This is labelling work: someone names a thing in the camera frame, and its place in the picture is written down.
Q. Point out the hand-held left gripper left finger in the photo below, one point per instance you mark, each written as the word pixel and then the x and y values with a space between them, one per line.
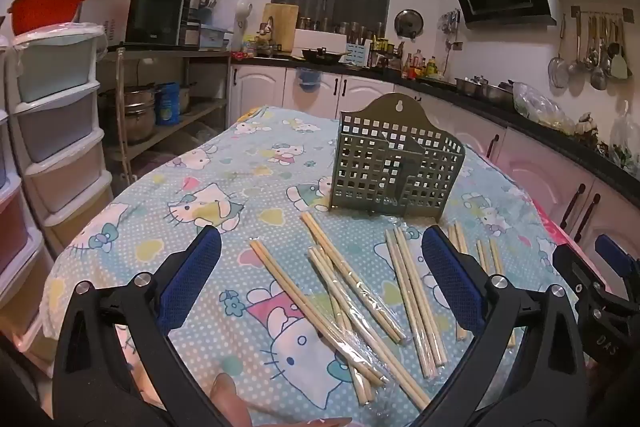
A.
pixel 192 277

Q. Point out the blue hanging bag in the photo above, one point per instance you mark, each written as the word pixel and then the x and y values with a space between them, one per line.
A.
pixel 308 78

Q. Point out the blue dish box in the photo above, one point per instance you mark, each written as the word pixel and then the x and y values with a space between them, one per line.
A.
pixel 215 37

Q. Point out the small black appliance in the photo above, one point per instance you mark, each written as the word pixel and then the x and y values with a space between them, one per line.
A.
pixel 190 32

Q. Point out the row of spice jars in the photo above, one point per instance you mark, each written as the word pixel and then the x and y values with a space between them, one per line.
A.
pixel 345 27

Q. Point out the white storage box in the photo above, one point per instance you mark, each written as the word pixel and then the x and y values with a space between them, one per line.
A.
pixel 320 41

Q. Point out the row of hanging kitchen utensils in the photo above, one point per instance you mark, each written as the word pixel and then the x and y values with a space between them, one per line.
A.
pixel 595 52

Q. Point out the kitchen faucet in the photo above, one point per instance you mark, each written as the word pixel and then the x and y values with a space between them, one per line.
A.
pixel 267 32

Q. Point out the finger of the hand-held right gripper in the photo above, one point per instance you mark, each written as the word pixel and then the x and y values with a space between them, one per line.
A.
pixel 612 252
pixel 575 272

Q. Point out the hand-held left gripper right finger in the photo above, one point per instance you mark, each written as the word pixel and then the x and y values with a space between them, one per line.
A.
pixel 452 277

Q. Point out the cartoon cat printed tablecloth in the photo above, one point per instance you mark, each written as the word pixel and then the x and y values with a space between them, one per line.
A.
pixel 250 167

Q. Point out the white base cabinets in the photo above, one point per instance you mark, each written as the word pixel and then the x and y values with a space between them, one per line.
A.
pixel 375 92

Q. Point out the kitchen shelf rack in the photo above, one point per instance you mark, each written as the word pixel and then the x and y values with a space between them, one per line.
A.
pixel 200 107

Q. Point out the stacked steel pots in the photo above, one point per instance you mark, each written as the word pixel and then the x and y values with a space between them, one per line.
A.
pixel 132 112

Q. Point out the red plastic basin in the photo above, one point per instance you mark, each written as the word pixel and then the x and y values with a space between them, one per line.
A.
pixel 47 9

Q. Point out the steel pots on countertop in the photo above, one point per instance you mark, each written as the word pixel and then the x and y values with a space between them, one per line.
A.
pixel 482 89

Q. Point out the blue canister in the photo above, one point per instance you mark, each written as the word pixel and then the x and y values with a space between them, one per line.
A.
pixel 167 104

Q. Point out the group of condiment bottles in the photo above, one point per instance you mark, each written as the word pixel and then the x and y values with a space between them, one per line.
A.
pixel 425 67

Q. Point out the black kitchen countertop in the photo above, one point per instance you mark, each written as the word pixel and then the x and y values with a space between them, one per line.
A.
pixel 500 109

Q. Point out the person's left hand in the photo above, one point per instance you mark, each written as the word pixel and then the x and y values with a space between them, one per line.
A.
pixel 227 399

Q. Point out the hanging steel pot lid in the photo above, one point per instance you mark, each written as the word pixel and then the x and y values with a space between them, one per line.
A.
pixel 409 24

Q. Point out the pastel plastic drawer tower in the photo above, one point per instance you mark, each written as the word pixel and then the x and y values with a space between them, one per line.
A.
pixel 12 232
pixel 55 107

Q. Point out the clear plastic bag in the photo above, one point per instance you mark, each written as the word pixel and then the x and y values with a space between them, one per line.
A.
pixel 542 107

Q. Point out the black microwave oven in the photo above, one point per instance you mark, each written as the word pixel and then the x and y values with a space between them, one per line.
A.
pixel 150 12

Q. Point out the wooden cutting board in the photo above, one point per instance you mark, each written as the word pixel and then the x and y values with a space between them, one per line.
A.
pixel 280 24

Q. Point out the black wok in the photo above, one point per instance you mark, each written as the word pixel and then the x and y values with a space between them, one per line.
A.
pixel 322 55

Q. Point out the green perforated utensil holder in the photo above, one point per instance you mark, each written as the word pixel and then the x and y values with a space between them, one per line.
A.
pixel 360 167

